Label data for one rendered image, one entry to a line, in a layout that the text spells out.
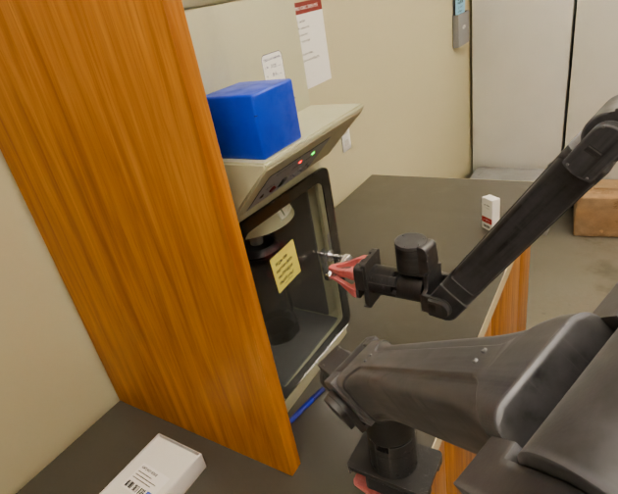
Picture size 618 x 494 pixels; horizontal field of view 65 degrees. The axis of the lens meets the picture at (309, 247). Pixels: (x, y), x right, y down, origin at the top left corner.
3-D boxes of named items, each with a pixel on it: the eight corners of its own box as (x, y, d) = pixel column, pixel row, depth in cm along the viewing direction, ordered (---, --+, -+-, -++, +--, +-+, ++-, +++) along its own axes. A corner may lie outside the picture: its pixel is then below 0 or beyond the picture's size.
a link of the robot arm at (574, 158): (643, 145, 50) (664, 113, 57) (595, 113, 51) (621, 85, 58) (441, 332, 83) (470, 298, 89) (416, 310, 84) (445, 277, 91)
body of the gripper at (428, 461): (368, 435, 65) (362, 395, 62) (443, 462, 60) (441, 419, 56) (346, 474, 60) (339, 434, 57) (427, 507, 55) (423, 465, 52)
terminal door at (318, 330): (275, 408, 96) (227, 230, 78) (348, 320, 118) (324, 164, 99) (278, 409, 96) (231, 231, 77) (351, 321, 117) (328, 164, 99)
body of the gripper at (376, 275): (370, 246, 94) (406, 251, 90) (375, 289, 99) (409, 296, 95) (355, 263, 90) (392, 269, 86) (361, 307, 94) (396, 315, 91)
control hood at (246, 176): (218, 222, 76) (201, 162, 72) (319, 153, 100) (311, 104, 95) (278, 229, 70) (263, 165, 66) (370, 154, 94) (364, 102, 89)
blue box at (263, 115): (212, 159, 72) (195, 98, 68) (251, 137, 80) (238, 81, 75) (265, 160, 67) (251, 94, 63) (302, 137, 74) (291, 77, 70)
